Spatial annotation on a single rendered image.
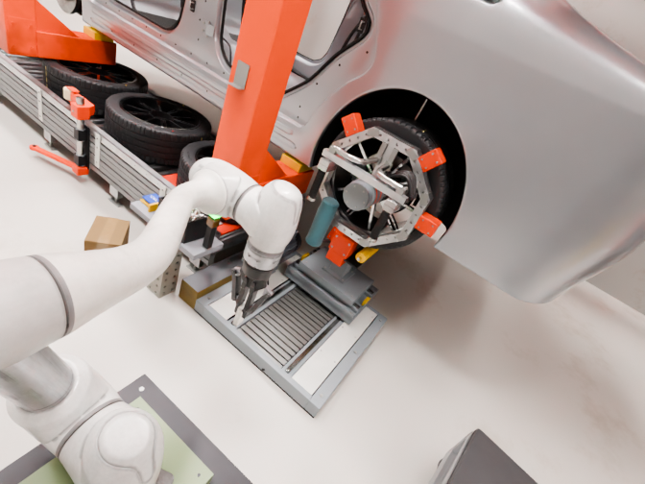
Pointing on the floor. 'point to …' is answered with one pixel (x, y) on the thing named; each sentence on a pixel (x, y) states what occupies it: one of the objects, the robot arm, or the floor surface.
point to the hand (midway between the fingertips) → (240, 314)
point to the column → (167, 278)
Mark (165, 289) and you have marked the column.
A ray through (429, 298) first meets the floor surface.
